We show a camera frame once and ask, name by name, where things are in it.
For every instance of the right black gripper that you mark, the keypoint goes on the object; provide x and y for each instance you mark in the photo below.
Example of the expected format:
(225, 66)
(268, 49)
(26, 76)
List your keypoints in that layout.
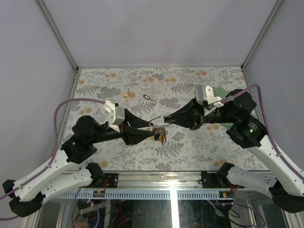
(193, 112)

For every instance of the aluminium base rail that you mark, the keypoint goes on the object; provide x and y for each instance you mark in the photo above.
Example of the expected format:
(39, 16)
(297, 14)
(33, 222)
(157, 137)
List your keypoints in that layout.
(162, 180)

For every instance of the white slotted cable duct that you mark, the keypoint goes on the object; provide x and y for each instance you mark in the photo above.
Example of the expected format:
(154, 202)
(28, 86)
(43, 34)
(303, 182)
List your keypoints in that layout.
(114, 194)

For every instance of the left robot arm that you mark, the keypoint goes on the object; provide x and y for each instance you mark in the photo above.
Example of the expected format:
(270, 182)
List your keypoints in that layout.
(43, 184)

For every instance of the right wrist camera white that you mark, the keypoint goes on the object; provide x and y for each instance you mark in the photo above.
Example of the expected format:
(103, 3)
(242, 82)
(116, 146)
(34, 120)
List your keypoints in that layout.
(205, 97)

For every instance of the large metal keyring with keys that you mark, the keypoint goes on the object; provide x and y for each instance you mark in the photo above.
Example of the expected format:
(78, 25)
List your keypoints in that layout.
(160, 133)

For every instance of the key with yellow tag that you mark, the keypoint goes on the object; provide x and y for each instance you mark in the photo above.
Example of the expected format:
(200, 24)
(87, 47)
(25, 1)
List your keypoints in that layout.
(126, 94)

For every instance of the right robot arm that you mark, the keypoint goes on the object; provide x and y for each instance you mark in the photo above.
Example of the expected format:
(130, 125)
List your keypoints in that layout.
(285, 187)

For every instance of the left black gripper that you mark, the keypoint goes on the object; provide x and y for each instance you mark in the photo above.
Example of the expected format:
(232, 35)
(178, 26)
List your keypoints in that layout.
(130, 131)

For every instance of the green striped folded cloth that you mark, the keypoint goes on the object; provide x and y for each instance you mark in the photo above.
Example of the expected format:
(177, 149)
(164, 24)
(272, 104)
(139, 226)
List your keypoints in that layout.
(222, 93)

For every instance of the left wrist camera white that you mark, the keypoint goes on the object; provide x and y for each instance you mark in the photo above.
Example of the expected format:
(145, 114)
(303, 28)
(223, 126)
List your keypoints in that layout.
(116, 115)

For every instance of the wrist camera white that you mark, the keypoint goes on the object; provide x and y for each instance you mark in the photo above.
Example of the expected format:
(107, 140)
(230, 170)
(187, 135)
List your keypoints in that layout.
(205, 97)
(116, 115)

